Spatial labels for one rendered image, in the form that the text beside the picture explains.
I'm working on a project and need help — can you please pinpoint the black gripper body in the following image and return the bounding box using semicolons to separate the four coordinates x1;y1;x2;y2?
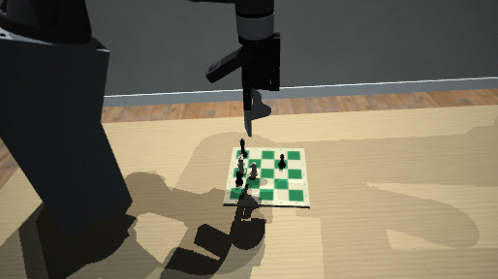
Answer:
238;32;280;91

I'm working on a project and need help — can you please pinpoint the green and cream chessboard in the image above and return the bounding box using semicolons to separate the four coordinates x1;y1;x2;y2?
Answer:
224;147;310;207

